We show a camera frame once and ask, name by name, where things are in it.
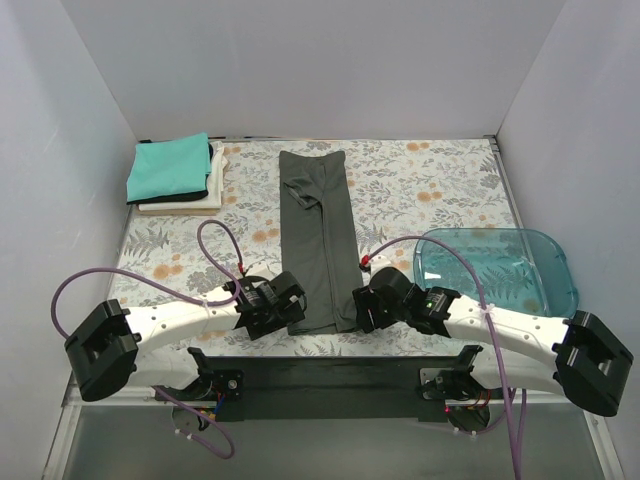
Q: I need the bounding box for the folded black t shirt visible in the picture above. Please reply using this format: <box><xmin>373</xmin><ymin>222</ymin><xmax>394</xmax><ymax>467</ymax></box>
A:
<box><xmin>126</xmin><ymin>190</ymin><xmax>208</xmax><ymax>205</ymax></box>

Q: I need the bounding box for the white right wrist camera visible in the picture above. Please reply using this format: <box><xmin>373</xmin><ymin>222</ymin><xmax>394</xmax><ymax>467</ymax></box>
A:
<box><xmin>369</xmin><ymin>254</ymin><xmax>394</xmax><ymax>275</ymax></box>

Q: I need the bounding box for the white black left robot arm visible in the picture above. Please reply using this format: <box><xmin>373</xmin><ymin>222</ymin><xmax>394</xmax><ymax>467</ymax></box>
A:
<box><xmin>64</xmin><ymin>270</ymin><xmax>307</xmax><ymax>402</ymax></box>

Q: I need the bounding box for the folded white t shirt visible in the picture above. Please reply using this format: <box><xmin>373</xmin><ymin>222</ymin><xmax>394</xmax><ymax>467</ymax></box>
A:
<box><xmin>138</xmin><ymin>141</ymin><xmax>229</xmax><ymax>210</ymax></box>

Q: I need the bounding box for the aluminium frame rail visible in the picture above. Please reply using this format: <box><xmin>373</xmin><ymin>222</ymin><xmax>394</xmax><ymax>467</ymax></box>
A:
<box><xmin>42</xmin><ymin>388</ymin><xmax>625</xmax><ymax>479</ymax></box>

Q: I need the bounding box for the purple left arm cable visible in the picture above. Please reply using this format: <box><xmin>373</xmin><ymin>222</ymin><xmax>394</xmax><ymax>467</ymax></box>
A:
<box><xmin>51</xmin><ymin>219</ymin><xmax>246</xmax><ymax>460</ymax></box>

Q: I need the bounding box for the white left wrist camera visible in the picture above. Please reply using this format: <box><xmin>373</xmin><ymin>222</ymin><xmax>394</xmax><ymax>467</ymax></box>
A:
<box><xmin>244</xmin><ymin>263</ymin><xmax>274</xmax><ymax>283</ymax></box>

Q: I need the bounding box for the folded teal t shirt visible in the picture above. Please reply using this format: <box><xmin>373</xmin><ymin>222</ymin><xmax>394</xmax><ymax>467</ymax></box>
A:
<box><xmin>126</xmin><ymin>133</ymin><xmax>213</xmax><ymax>201</ymax></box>

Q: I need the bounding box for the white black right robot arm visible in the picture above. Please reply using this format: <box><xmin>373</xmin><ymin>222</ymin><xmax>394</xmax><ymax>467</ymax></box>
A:
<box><xmin>352</xmin><ymin>267</ymin><xmax>634</xmax><ymax>417</ymax></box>

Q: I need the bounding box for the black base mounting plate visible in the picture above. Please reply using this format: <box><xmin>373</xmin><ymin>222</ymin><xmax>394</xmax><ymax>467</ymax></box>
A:
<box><xmin>87</xmin><ymin>353</ymin><xmax>514</xmax><ymax>425</ymax></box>

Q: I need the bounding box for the dark grey t shirt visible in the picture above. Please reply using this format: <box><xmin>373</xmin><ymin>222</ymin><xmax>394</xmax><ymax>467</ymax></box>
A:
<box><xmin>279</xmin><ymin>151</ymin><xmax>363</xmax><ymax>336</ymax></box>

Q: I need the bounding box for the floral patterned table mat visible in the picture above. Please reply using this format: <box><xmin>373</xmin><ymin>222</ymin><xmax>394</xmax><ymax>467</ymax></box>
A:
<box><xmin>94</xmin><ymin>138</ymin><xmax>557</xmax><ymax>358</ymax></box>

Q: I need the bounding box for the folded beige t shirt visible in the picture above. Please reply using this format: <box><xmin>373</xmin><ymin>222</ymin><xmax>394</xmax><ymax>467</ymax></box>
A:
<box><xmin>136</xmin><ymin>207</ymin><xmax>220</xmax><ymax>217</ymax></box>

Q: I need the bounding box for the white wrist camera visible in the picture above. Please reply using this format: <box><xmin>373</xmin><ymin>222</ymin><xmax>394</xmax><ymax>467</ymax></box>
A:
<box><xmin>244</xmin><ymin>263</ymin><xmax>274</xmax><ymax>283</ymax></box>
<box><xmin>369</xmin><ymin>254</ymin><xmax>394</xmax><ymax>275</ymax></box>

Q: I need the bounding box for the teal transparent plastic bin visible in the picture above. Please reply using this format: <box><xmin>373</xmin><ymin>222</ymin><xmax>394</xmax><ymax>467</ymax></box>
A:
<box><xmin>413</xmin><ymin>228</ymin><xmax>579</xmax><ymax>317</ymax></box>

